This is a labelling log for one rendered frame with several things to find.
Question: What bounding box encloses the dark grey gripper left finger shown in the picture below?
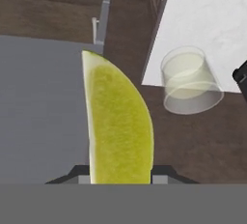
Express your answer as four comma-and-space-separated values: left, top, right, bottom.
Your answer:
45, 164, 92, 184

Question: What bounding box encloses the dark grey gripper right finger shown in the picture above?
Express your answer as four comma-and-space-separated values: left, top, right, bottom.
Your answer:
150, 165, 198, 184

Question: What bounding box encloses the yellow-green lemon wedge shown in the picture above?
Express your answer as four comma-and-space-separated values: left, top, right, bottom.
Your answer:
81, 49, 155, 184

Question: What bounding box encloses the grey fridge door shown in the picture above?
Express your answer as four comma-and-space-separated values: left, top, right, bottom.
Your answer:
0, 0, 114, 184

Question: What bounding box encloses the clear glass of lemonade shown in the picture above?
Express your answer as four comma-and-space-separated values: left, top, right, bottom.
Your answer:
160, 45, 225, 116

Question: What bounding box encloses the black object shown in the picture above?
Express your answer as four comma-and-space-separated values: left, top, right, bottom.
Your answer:
232, 59, 247, 94

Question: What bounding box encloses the white fridge door handle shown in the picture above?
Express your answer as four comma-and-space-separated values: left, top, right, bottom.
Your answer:
92, 16, 99, 44

